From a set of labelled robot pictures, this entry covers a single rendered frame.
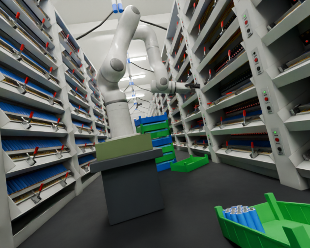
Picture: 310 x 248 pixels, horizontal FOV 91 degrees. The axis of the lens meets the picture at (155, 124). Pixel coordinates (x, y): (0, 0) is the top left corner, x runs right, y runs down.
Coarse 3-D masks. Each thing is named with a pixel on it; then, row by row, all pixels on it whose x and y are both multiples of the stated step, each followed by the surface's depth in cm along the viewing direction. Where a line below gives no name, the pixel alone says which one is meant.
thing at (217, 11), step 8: (224, 0) 88; (232, 0) 94; (216, 8) 95; (224, 8) 103; (216, 16) 98; (224, 16) 111; (208, 24) 107; (216, 24) 119; (200, 32) 122; (208, 32) 125; (200, 40) 123; (208, 40) 133; (192, 48) 138
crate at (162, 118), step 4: (164, 112) 157; (140, 116) 146; (156, 116) 152; (160, 116) 154; (164, 116) 156; (140, 120) 146; (144, 120) 147; (148, 120) 149; (152, 120) 150; (156, 120) 152; (160, 120) 153; (164, 120) 157; (136, 124) 158
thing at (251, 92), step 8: (248, 80) 101; (232, 88) 118; (216, 96) 138; (232, 96) 99; (240, 96) 89; (248, 96) 83; (208, 104) 136; (224, 104) 106; (232, 104) 99; (208, 112) 133
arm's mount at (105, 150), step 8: (136, 136) 72; (144, 136) 73; (96, 144) 68; (104, 144) 69; (112, 144) 69; (120, 144) 70; (128, 144) 71; (136, 144) 72; (144, 144) 73; (152, 144) 74; (96, 152) 68; (104, 152) 68; (112, 152) 69; (120, 152) 70; (128, 152) 71; (136, 152) 71
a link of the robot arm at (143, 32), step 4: (116, 28) 101; (140, 28) 100; (144, 28) 99; (148, 28) 100; (136, 32) 101; (140, 32) 100; (144, 32) 99; (148, 32) 99; (152, 32) 100; (136, 36) 101; (140, 36) 101; (144, 36) 100; (148, 36) 100; (152, 36) 100; (144, 40) 102; (148, 40) 100; (152, 40) 100; (156, 40) 102; (148, 44) 100; (152, 44) 100; (156, 44) 101
